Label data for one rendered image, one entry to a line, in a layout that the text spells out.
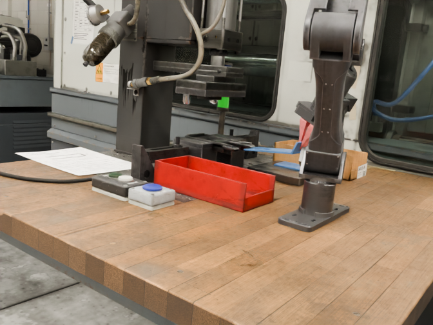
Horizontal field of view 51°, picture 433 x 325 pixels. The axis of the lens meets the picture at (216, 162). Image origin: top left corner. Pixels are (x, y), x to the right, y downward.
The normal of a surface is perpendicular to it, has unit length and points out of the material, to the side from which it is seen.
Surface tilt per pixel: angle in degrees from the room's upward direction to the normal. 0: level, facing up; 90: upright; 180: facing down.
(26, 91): 90
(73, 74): 90
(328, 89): 119
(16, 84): 90
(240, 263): 0
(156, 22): 90
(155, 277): 0
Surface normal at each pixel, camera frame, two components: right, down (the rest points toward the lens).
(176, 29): -0.60, 0.11
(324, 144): -0.34, 0.62
